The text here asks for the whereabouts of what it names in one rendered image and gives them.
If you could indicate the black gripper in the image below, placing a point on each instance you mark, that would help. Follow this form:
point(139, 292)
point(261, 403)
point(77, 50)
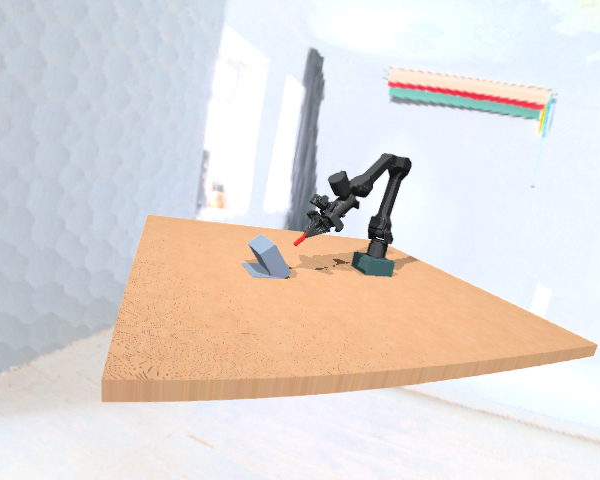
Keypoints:
point(323, 223)

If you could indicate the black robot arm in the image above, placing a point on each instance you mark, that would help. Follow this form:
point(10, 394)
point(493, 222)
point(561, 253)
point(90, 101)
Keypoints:
point(379, 225)

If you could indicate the grey sloped panel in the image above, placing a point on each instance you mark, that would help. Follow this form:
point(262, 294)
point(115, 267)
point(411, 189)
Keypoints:
point(271, 263)

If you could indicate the red peg with white band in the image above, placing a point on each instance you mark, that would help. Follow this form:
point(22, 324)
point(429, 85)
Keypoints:
point(297, 242)

